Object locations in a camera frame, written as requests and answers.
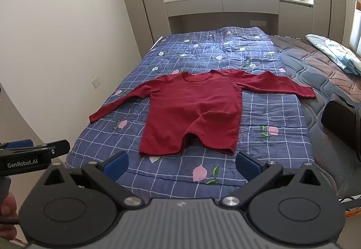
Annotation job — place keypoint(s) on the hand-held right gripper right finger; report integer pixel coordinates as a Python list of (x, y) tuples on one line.
[(246, 165)]

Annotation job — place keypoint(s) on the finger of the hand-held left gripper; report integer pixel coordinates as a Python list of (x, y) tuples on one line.
[(19, 143), (57, 147)]

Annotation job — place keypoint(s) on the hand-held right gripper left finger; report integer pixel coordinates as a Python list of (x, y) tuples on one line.
[(115, 165)]

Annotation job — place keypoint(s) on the red long-sleeve shirt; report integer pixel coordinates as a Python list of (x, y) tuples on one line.
[(194, 110)]

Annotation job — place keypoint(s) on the person's left hand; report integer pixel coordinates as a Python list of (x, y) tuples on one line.
[(7, 205)]

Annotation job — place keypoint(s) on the blue checked floral quilt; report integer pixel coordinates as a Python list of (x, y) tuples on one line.
[(268, 113)]

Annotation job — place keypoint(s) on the black case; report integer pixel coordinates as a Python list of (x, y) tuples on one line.
[(338, 119)]

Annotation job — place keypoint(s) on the grey quilted mattress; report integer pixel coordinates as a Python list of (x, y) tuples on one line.
[(310, 68)]

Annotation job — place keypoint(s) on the white floral pillow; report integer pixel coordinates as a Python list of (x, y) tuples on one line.
[(335, 53)]

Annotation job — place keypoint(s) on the white wall socket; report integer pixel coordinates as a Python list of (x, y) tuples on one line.
[(96, 82)]

